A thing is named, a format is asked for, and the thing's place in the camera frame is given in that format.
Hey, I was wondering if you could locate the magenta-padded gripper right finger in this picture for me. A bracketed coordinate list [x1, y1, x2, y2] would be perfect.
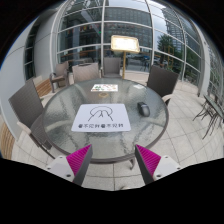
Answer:
[134, 143, 183, 185]

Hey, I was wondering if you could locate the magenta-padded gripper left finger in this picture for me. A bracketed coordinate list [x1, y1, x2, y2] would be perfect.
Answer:
[46, 143, 94, 187]

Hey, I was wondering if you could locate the black computer mouse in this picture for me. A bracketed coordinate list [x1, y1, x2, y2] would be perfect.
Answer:
[137, 101, 151, 118]

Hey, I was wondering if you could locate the white printed mouse pad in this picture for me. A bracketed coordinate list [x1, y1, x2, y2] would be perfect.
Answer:
[70, 103, 132, 133]

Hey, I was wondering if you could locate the grey wicker chair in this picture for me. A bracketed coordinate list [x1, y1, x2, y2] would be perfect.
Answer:
[71, 62, 101, 85]
[8, 77, 56, 158]
[146, 64, 181, 105]
[49, 61, 71, 93]
[102, 56, 123, 80]

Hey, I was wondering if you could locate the wooden slatted bench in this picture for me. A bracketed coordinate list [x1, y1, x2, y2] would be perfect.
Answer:
[0, 120, 16, 160]
[32, 75, 55, 98]

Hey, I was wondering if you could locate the colourful laminated menu card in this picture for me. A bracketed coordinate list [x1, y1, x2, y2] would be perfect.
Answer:
[90, 83, 119, 93]

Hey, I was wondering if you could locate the dark metal folding table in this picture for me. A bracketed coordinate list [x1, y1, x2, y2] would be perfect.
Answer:
[192, 94, 224, 140]

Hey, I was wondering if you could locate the gold menu display stand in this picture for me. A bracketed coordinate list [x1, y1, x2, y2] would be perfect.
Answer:
[110, 34, 141, 80]

